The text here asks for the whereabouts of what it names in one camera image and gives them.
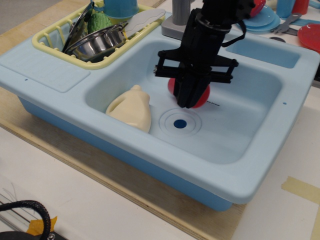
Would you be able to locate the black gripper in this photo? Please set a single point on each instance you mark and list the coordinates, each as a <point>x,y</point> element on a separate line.
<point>196,63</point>

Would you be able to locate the red plastic cup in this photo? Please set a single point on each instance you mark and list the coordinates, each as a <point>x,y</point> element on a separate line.
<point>203,99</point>

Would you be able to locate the blue cup in rack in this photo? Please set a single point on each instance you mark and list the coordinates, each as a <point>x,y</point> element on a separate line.
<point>118,9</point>

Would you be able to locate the blue tumbler cup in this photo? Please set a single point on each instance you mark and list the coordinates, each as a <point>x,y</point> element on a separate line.
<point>284,8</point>

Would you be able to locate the red tumbler cup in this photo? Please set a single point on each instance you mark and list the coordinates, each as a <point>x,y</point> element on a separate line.
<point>300,6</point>

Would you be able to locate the blue drain plug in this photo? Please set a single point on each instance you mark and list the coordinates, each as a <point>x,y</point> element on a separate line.
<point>180,123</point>

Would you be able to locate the cream toy detergent bottle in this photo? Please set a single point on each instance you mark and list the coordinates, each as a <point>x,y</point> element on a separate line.
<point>133,108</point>

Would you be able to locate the grey toy faucet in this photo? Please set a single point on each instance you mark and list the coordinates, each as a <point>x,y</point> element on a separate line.
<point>174,26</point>

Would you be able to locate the light blue toy sink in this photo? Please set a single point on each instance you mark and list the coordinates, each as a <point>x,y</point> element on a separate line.
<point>229,144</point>

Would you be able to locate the grey toy knife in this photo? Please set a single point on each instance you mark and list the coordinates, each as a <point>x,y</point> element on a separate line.
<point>142,19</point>

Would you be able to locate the light blue plate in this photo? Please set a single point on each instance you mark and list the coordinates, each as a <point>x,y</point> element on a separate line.
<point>265,21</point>

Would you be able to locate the stainless steel pot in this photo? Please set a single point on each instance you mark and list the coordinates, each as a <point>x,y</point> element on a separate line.
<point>99,44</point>

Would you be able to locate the grey toy fork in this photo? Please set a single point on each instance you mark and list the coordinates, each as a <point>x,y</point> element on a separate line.
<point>284,28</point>

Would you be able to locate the green toy vegetable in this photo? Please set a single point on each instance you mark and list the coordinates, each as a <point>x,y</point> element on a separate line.
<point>98,21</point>

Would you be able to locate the metal pot lid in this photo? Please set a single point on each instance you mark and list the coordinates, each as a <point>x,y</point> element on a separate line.
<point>78,29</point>

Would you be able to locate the red plate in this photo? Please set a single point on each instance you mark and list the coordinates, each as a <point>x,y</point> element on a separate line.
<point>309,36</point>

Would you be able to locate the yellow dish drying rack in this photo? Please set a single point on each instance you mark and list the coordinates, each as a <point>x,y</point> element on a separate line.
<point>51,40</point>

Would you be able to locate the yellow masking tape strip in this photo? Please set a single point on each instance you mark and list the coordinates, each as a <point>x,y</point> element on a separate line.
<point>302,189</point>

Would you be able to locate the orange tape piece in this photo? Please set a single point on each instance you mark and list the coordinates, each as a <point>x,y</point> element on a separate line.
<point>36,227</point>

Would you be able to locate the red mug with handle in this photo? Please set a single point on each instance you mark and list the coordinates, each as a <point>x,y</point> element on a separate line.
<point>258,6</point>

